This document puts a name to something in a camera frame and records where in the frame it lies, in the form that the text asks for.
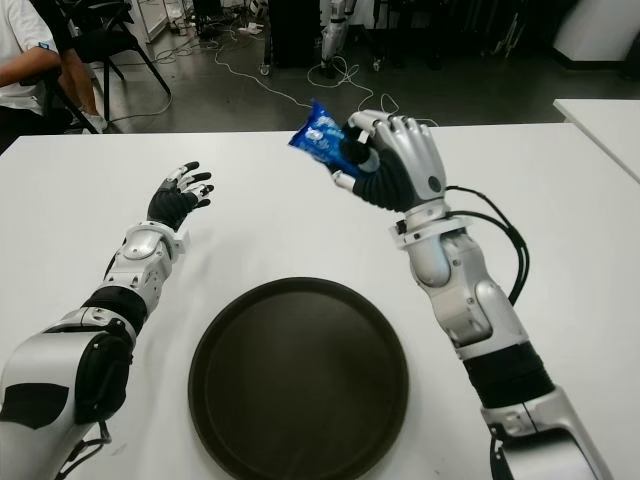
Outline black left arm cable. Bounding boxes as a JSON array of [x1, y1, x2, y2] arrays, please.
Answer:
[[54, 419, 112, 480]]

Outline seated person in white shirt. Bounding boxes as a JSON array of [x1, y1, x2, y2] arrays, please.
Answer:
[[0, 0, 109, 151]]

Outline right black-silver robot hand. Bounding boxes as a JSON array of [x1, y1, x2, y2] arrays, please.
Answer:
[[332, 109, 447, 216]]

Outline long white floor cable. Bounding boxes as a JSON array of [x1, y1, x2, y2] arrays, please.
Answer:
[[214, 37, 441, 130]]

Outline white side table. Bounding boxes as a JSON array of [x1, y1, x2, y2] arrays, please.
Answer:
[[552, 98, 640, 184]]

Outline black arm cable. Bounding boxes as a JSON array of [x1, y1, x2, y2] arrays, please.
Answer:
[[54, 419, 112, 480], [444, 185, 531, 480]]

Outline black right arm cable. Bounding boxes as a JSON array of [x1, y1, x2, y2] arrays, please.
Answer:
[[444, 185, 531, 480]]

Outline white cabinet panel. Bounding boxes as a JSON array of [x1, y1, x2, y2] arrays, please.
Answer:
[[132, 0, 174, 44]]

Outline round dark brown tray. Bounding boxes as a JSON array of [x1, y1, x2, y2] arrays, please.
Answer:
[[188, 277, 410, 480]]

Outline silver humanoid robot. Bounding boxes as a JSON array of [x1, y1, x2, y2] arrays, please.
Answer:
[[319, 0, 359, 79]]

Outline left black-white robot hand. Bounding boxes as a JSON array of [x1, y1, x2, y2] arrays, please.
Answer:
[[147, 160, 215, 233]]

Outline black folding chair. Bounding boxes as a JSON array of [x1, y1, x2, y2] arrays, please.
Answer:
[[29, 0, 174, 134]]

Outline white curved machine housing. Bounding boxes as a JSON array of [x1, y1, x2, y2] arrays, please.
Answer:
[[551, 0, 640, 69]]

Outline blue Oreo cookie packet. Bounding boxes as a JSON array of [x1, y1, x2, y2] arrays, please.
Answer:
[[287, 98, 369, 179]]

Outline black cabinet on casters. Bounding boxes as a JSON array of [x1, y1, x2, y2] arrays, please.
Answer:
[[257, 0, 324, 76]]

